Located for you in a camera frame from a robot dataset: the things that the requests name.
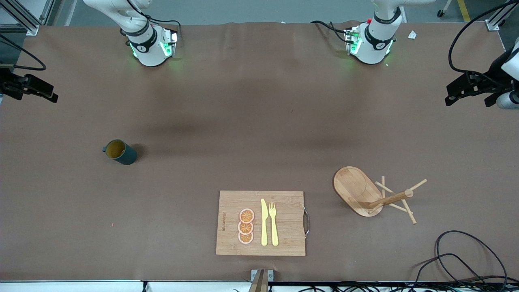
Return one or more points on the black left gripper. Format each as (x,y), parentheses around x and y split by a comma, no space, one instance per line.
(485,82)

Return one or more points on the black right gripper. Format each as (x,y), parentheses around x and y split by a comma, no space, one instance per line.
(9,84)

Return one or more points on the dark green mug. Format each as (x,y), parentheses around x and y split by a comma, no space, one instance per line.
(125,156)

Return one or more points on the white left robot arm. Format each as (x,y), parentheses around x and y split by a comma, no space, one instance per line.
(375,48)

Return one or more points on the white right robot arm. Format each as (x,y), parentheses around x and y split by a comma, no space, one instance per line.
(148,52)

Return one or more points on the wooden mug rack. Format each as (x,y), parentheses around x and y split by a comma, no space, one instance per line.
(352,186)

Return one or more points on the white paper scrap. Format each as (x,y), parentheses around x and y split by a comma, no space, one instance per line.
(412,35)

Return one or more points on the black caster wheel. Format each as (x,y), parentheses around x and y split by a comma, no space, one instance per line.
(440,13)

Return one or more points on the brown table cover mat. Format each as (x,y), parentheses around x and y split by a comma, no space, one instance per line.
(243,121)

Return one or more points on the wooden cutting board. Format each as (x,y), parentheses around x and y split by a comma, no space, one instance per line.
(284,227)

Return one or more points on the yellow plastic fork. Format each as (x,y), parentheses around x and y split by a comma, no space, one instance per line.
(274,231)

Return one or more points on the yellow plastic knife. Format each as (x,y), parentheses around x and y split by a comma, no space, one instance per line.
(264,227)

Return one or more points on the toy orange slice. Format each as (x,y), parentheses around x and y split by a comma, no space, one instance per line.
(246,215)

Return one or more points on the aluminium frame profile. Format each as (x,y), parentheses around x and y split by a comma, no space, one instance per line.
(492,24)
(32,29)

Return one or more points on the white table edge rail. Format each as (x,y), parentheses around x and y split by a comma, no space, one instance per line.
(81,287)

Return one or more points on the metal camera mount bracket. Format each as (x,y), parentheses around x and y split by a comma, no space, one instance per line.
(261,282)

